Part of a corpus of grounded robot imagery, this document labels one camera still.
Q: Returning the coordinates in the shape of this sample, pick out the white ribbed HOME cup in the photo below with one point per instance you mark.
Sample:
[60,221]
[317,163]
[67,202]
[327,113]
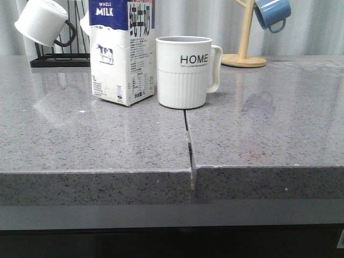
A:
[188,68]

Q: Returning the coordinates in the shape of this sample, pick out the whole milk carton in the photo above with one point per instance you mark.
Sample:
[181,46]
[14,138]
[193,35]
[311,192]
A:
[122,50]

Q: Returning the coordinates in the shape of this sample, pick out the wooden mug tree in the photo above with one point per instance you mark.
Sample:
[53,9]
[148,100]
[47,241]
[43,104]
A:
[242,60]

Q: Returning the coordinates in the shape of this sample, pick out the right white hanging mug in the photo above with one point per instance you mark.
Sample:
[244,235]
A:
[84,23]

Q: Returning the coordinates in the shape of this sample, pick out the white hanging mug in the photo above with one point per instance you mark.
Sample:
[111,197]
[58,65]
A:
[43,21]
[84,23]

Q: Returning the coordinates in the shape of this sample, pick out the blue hanging mug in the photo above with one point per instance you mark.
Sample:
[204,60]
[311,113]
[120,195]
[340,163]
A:
[272,14]

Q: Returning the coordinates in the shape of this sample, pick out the left white hanging mug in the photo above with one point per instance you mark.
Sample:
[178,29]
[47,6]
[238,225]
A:
[43,21]

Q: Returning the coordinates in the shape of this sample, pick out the black wire mug rack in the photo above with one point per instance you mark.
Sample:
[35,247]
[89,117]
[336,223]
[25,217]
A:
[75,55]

